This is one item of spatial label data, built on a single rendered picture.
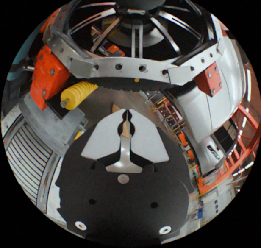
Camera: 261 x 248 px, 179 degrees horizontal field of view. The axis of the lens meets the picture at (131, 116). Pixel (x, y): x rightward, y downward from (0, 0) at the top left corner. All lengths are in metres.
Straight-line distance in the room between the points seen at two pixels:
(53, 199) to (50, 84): 0.55
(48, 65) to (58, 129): 0.36
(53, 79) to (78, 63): 0.08
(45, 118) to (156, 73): 0.53
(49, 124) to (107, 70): 0.43
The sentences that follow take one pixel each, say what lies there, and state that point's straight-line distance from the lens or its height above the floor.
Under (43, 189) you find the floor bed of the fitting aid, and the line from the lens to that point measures 0.60.
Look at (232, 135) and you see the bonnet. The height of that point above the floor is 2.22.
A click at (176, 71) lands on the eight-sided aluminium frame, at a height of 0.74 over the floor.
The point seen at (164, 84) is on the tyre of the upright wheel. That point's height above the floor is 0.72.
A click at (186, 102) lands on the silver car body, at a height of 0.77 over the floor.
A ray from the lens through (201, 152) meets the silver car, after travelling 2.36.
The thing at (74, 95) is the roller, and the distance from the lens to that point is 0.24.
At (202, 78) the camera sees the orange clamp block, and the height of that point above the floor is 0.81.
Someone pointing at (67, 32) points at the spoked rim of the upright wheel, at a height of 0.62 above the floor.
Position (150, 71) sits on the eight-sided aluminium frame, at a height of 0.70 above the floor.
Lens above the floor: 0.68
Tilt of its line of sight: 20 degrees down
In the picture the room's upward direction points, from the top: 54 degrees clockwise
